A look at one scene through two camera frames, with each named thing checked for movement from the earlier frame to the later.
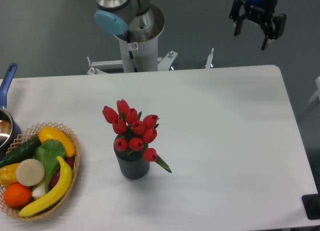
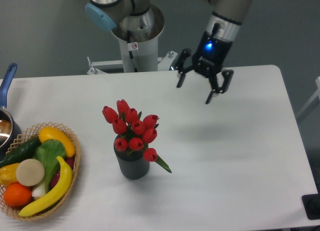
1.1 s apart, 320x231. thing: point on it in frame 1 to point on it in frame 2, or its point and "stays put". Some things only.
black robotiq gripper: [259, 7] to [210, 53]
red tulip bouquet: [136, 131] stays put
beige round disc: [30, 172] stays put
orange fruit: [16, 194] stays put
